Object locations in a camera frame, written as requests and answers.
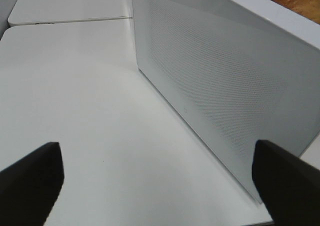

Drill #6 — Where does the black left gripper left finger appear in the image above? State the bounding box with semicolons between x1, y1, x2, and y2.
0;142;65;226

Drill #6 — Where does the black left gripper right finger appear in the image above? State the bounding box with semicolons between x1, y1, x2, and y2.
251;139;320;226

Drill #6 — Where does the white microwave door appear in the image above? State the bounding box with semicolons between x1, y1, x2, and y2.
132;0;320;201

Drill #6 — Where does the white adjacent table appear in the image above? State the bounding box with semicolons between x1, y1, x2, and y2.
8;0;133;27

